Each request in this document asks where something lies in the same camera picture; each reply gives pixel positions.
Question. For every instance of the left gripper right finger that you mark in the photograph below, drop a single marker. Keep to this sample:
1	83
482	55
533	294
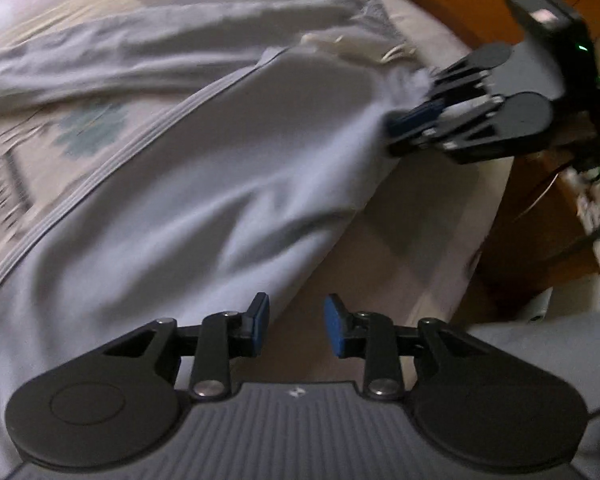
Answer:
472	402

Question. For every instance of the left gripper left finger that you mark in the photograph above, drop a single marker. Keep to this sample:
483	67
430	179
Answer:
122	399

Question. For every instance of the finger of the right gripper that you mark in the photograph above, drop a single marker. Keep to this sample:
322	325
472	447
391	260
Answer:
503	126
466	79

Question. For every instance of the grey sweatpants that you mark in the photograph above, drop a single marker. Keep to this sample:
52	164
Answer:
172	162

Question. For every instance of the pastel patchwork bed sheet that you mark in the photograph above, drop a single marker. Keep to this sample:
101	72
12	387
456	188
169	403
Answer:
405	254

